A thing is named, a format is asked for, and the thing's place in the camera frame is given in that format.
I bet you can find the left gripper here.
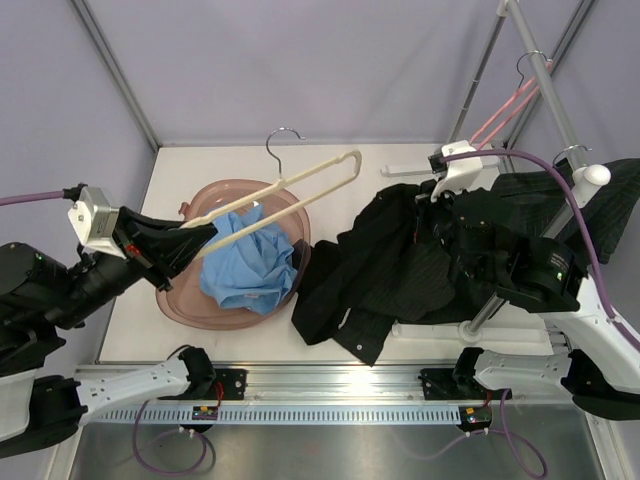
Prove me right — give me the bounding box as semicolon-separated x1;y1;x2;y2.
44;205;220;330

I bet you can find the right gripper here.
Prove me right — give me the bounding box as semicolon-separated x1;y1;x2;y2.
406;176;486;284

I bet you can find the dark striped shirt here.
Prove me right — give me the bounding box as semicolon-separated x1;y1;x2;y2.
326;159;639;365

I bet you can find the light blue shirt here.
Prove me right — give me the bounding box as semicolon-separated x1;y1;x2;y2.
199;223;298;315

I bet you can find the black shirt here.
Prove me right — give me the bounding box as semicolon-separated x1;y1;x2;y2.
292;183;420;345

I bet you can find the hanger wire hook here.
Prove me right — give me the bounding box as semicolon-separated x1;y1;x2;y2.
552;144;592;170
177;127;364;261

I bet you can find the pink hanger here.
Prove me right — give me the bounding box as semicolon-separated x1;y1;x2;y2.
469;50;554;149

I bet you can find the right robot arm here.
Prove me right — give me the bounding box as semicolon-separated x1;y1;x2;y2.
415;181;639;421

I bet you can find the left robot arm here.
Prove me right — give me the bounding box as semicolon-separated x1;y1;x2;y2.
1;203;217;458

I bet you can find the white clothes rack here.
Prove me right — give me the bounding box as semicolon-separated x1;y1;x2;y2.
392;1;610;345

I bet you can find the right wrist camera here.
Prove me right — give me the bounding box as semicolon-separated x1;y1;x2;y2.
428;140;499;203

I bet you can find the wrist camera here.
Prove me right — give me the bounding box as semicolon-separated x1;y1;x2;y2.
428;140;499;203
67;186;126;259

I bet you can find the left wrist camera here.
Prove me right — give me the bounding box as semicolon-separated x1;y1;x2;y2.
67;186;126;259

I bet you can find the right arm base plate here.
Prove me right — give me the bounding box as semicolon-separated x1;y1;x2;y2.
417;367;505;401

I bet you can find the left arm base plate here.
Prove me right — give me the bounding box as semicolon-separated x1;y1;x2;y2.
161;367;248;401

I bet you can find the light blue cable duct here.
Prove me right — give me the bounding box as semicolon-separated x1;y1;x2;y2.
94;404;462;425

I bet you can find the aluminium mounting rail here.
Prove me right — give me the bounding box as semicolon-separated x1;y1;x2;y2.
64;362;609;406

